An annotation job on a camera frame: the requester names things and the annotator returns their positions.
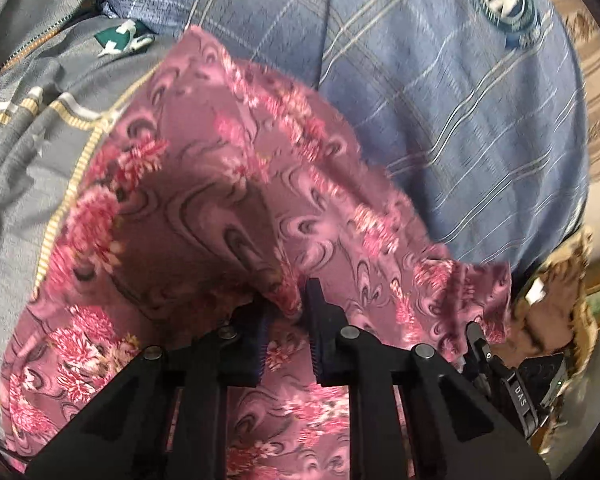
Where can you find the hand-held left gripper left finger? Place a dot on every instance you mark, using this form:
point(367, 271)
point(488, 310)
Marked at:
point(259, 355)

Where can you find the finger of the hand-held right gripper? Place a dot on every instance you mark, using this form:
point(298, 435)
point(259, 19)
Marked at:
point(476, 340)

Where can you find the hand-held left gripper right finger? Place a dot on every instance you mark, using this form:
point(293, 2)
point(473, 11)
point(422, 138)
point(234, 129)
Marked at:
point(316, 355)

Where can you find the pink floral garment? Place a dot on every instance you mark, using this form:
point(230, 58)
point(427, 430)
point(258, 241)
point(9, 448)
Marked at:
point(205, 185)

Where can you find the brown cloth with white label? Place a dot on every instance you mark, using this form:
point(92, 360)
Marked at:
point(555, 310)

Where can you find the blue plaid pillow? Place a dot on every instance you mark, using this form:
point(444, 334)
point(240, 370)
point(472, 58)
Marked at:
point(430, 110)

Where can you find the beige striped pillow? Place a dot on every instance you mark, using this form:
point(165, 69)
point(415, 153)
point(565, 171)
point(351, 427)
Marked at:
point(597, 85)

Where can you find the grey bedsheet with green star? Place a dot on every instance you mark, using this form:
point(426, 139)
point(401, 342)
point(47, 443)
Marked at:
point(30, 170)

